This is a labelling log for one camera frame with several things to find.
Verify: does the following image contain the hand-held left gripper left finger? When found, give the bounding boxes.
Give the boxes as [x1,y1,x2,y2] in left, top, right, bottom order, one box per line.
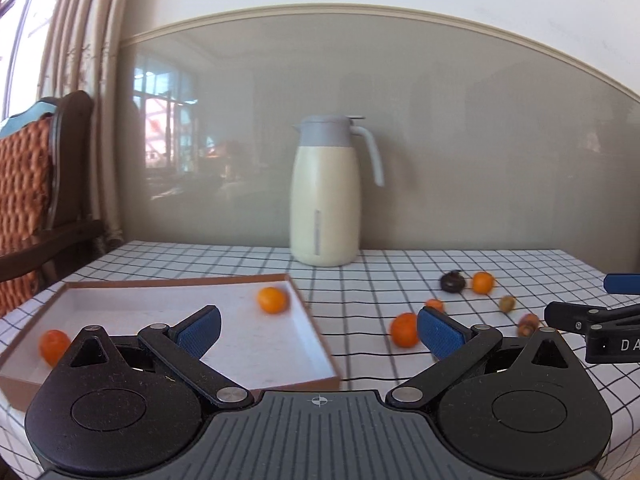
[65,304,254,407]

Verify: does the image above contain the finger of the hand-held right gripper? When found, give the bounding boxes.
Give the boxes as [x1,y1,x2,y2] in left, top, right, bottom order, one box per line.
[603,273,640,295]
[544,301,640,335]

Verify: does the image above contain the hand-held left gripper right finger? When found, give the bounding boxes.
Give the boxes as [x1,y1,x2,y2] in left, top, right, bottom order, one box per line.
[385,306,573,407]

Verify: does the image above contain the brown cardboard tray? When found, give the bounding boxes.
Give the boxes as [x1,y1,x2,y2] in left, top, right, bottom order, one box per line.
[0,273,342,410]

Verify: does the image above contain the dark purple round fruit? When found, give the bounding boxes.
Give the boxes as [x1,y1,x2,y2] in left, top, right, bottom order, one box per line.
[440,269,466,294]

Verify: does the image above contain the cream thermos jug grey lid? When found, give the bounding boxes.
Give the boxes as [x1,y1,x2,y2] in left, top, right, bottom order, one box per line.
[290,115,385,267]

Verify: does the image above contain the wooden sofa orange tufted cushion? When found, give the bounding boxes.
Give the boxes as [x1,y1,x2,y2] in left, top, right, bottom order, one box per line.
[0,91,108,313]

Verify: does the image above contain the beige embroidered curtain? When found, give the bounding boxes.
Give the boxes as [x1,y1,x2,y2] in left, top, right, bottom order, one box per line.
[37,0,136,247]

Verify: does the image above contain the window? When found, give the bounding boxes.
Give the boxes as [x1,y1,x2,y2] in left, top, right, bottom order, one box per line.
[0,0,57,128]

